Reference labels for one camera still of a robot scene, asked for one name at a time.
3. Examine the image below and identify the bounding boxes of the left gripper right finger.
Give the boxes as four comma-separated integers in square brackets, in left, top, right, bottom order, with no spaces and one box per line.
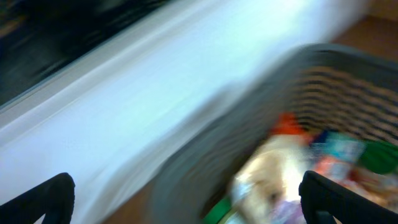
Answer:
[298,170,397,224]

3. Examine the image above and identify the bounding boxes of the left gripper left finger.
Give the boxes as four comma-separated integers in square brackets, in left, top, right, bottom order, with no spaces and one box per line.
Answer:
[1,172,75,224]

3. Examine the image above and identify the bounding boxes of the blue tea box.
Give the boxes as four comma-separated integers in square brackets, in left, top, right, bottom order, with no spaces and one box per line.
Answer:
[305,132,365,197]

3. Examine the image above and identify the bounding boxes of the beige paper bag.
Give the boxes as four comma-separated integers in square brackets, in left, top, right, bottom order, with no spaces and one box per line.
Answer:
[229,134,310,224]

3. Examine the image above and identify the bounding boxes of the green-lid jar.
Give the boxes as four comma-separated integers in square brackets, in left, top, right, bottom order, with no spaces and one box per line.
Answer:
[357,139,398,200]
[203,197,242,224]

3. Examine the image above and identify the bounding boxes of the orange pasta packet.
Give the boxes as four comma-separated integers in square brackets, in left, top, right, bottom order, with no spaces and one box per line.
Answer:
[271,113,312,142]

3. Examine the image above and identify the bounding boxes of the grey plastic basket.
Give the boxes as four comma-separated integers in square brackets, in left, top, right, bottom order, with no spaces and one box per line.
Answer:
[147,44,397,224]

